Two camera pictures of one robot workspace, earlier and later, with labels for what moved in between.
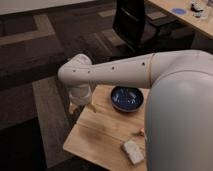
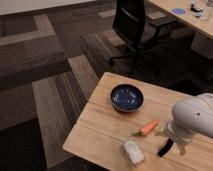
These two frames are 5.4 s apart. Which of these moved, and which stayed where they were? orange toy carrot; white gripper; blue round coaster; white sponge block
Moved: white gripper
Stayed: orange toy carrot; white sponge block; blue round coaster
